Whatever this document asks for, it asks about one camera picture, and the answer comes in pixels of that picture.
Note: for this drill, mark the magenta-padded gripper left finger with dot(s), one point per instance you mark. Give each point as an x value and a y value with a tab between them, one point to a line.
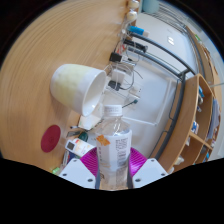
77	173

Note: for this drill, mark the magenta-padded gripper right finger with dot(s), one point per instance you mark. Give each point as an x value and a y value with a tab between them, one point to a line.
150	173

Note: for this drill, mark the clear plastic water bottle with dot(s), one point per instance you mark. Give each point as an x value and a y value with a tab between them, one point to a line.
113	150

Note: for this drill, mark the green packet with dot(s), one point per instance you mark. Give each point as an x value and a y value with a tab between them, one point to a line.
56	170

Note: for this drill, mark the small white digital clock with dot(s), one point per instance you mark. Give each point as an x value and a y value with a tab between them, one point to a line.
70	145

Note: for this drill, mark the flat round red coaster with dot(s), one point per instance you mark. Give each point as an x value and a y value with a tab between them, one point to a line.
50	138

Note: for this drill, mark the white tissue pack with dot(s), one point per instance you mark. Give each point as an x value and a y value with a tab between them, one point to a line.
89	122

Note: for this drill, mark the wooden shelf unit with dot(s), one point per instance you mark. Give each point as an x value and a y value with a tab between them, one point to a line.
196	133

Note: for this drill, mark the white ceramic mug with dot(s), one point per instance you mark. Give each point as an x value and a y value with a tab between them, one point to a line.
75	88

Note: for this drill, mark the small black block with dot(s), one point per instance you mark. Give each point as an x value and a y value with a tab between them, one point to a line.
115	57

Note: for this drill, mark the black upright trimmer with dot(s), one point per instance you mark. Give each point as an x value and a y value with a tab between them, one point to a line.
136	45

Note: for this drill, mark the small blue bottle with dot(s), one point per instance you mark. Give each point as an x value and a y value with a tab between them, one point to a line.
137	30

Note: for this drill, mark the small white round object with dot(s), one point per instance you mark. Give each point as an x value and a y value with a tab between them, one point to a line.
131	15
133	4

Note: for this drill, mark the teal pillow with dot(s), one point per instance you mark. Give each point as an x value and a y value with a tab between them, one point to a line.
150	5

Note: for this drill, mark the grey metal desk frame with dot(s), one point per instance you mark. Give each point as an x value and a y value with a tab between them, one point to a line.
176	106

